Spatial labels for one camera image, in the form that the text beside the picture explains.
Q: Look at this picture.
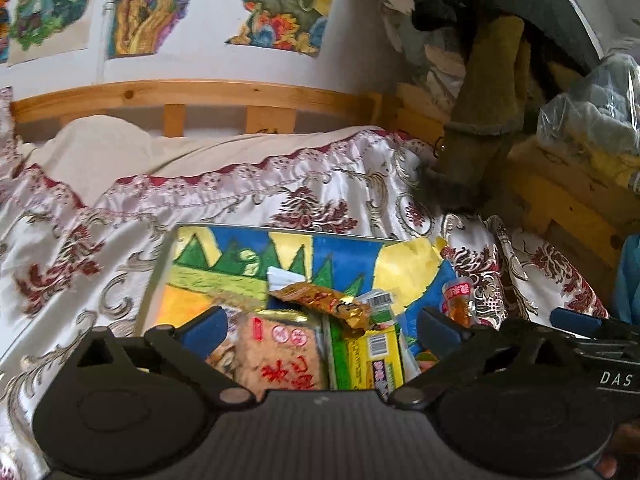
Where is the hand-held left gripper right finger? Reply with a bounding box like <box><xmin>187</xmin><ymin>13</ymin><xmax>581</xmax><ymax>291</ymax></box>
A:
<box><xmin>389</xmin><ymin>306</ymin><xmax>576</xmax><ymax>407</ymax></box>

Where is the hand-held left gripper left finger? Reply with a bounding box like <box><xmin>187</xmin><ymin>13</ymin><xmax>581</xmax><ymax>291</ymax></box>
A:
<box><xmin>70</xmin><ymin>305</ymin><xmax>253</xmax><ymax>407</ymax></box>

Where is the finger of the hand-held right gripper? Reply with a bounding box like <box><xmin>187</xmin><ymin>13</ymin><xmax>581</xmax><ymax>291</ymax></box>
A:
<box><xmin>549</xmin><ymin>307</ymin><xmax>640</xmax><ymax>339</ymax></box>
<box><xmin>565</xmin><ymin>337</ymin><xmax>640</xmax><ymax>364</ymax></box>

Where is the orange-red snack packet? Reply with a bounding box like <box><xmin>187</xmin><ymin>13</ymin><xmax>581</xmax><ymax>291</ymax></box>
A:
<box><xmin>441</xmin><ymin>279</ymin><xmax>477</xmax><ymax>329</ymax></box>

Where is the metal tray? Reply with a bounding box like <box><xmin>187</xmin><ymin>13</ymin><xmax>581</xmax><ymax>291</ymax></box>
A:
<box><xmin>134</xmin><ymin>221</ymin><xmax>453</xmax><ymax>392</ymax></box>

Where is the yellow snack packet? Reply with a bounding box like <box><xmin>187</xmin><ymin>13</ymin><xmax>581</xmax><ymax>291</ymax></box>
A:
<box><xmin>327</xmin><ymin>326</ymin><xmax>407</xmax><ymax>392</ymax></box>

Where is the rice cracker packet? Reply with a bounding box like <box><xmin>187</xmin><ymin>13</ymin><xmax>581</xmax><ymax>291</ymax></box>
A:
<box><xmin>234</xmin><ymin>309</ymin><xmax>329</xmax><ymax>392</ymax></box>

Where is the white pink packet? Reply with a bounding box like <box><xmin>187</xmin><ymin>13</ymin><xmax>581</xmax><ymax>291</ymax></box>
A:
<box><xmin>266</xmin><ymin>266</ymin><xmax>314</xmax><ymax>294</ymax></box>

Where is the gold snack packet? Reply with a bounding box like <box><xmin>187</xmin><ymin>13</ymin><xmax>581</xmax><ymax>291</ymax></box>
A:
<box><xmin>268</xmin><ymin>282</ymin><xmax>374</xmax><ymax>332</ymax></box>

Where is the person's right hand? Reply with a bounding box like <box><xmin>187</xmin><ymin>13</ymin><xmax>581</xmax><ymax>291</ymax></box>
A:
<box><xmin>597</xmin><ymin>421</ymin><xmax>640</xmax><ymax>472</ymax></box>

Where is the blue cloth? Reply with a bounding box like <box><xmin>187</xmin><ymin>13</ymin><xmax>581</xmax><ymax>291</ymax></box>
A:
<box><xmin>611</xmin><ymin>234</ymin><xmax>640</xmax><ymax>322</ymax></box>

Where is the wooden shelf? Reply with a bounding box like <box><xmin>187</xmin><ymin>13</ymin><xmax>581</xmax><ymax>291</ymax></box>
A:
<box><xmin>394</xmin><ymin>85</ymin><xmax>632</xmax><ymax>272</ymax></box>

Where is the patterned satin blanket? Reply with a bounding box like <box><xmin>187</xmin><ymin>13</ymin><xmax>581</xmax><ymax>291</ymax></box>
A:
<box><xmin>0</xmin><ymin>85</ymin><xmax>612</xmax><ymax>480</ymax></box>

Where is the beige pillow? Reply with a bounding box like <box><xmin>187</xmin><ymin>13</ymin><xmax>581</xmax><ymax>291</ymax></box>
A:
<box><xmin>24</xmin><ymin>114</ymin><xmax>383</xmax><ymax>197</ymax></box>

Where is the olive hanging garment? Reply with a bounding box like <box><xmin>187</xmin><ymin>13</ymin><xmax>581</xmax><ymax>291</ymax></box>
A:
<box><xmin>424</xmin><ymin>14</ymin><xmax>527</xmax><ymax>212</ymax></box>

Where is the clear plastic bag of clothes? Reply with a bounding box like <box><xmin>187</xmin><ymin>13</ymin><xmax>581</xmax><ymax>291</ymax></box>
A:
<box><xmin>536</xmin><ymin>52</ymin><xmax>640</xmax><ymax>187</ymax></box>

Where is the yellow wavy wall poster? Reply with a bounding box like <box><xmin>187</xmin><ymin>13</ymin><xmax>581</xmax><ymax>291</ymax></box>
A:
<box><xmin>106</xmin><ymin>0</ymin><xmax>232</xmax><ymax>62</ymax></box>

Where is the colourful scene wall poster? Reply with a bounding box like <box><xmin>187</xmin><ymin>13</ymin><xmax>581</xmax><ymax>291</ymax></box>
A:
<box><xmin>225</xmin><ymin>0</ymin><xmax>339</xmax><ymax>59</ymax></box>

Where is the green figure wall poster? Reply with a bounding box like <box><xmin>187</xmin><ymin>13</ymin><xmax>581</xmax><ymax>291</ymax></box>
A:
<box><xmin>6</xmin><ymin>0</ymin><xmax>104</xmax><ymax>65</ymax></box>

